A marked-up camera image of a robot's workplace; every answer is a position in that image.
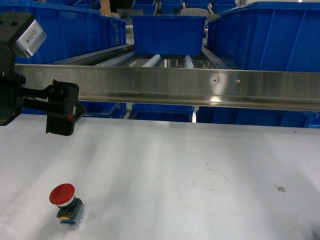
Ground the red emergency stop button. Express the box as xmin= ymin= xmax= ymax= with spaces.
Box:
xmin=49 ymin=183 xmax=85 ymax=229

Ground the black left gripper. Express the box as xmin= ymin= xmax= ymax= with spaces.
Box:
xmin=18 ymin=79 xmax=87 ymax=136

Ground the blue bin right shelf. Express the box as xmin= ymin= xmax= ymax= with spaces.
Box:
xmin=207 ymin=1 xmax=320 ymax=73

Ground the blue bin shelf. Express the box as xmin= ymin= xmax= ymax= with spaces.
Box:
xmin=0 ymin=0 xmax=126 ymax=64
xmin=207 ymin=1 xmax=320 ymax=73
xmin=131 ymin=14 xmax=207 ymax=56

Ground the stainless steel shelf rail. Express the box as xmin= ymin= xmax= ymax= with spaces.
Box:
xmin=15 ymin=64 xmax=320 ymax=112

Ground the blue bin centre shelf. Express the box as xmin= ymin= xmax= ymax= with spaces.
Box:
xmin=131 ymin=14 xmax=207 ymax=56

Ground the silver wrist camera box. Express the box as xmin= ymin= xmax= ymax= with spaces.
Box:
xmin=12 ymin=19 xmax=47 ymax=58

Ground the blue bin left shelf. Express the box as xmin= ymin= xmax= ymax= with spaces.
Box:
xmin=0 ymin=0 xmax=126 ymax=64

